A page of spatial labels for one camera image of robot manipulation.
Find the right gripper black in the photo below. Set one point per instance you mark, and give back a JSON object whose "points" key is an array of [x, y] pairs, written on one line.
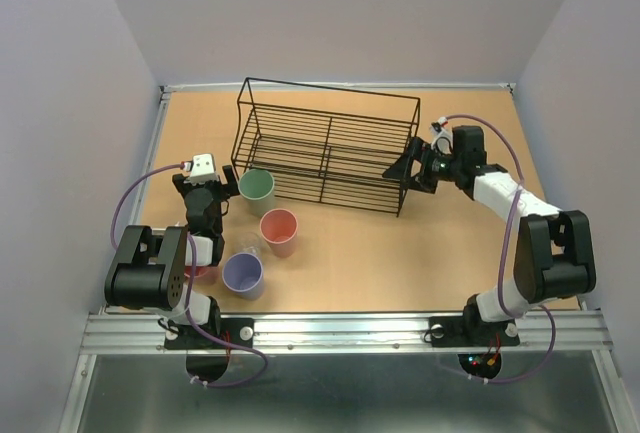
{"points": [[420, 151]]}

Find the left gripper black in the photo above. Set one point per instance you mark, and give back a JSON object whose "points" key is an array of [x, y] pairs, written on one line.
{"points": [[225, 190]]}

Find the green plastic cup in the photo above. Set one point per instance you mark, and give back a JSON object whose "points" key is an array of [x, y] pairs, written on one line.
{"points": [[257, 187]]}

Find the black wire dish rack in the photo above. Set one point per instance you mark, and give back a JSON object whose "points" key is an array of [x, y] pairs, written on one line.
{"points": [[325, 144]]}

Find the pink plastic cup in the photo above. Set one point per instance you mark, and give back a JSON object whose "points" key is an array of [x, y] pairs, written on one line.
{"points": [[279, 228]]}

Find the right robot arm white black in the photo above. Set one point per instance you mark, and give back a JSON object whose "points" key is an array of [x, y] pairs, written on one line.
{"points": [[553, 255]]}

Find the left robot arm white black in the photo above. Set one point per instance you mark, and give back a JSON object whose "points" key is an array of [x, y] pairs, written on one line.
{"points": [[148, 269]]}

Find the clear glass cup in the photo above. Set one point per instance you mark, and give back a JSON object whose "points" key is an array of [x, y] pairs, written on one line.
{"points": [[248, 242]]}

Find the red plastic cup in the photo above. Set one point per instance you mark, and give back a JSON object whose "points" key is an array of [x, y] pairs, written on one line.
{"points": [[206, 275]]}

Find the purple plastic cup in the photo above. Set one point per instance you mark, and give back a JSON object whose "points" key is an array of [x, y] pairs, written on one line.
{"points": [[243, 275]]}

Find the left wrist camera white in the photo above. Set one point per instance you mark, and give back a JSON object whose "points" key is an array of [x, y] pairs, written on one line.
{"points": [[200, 169]]}

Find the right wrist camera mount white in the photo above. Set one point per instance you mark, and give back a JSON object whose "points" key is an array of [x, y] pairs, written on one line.
{"points": [[441, 136]]}

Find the aluminium back rail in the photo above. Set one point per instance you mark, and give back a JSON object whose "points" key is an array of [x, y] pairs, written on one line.
{"points": [[450, 86]]}

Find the aluminium front rail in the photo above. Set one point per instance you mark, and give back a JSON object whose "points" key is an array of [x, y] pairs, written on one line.
{"points": [[273, 334]]}

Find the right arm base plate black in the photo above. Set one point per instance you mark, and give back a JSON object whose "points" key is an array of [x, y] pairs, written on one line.
{"points": [[457, 332]]}

